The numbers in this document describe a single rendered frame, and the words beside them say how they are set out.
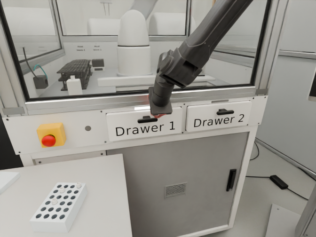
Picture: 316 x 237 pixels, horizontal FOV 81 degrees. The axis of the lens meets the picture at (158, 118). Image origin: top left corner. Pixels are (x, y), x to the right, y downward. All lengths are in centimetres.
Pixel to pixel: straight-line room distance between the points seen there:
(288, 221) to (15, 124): 164
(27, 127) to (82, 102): 20
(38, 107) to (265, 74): 87
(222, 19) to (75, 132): 59
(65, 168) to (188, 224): 79
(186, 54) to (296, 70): 180
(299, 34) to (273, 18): 131
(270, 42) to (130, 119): 62
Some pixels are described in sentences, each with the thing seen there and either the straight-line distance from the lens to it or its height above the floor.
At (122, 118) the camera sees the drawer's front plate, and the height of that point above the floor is 91.
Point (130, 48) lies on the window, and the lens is 67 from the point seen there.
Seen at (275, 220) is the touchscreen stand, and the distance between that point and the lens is 165.
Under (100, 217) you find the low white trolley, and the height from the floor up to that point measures 76.
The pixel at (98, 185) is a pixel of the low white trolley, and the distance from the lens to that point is 65.
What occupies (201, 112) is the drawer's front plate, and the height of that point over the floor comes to 90.
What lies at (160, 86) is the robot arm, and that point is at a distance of 51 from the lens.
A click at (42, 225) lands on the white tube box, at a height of 78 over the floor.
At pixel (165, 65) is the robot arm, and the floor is 112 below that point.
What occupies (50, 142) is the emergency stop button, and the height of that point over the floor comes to 87.
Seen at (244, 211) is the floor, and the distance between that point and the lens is 166.
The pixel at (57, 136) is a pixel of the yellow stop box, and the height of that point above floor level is 88.
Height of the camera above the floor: 119
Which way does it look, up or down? 25 degrees down
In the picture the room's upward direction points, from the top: straight up
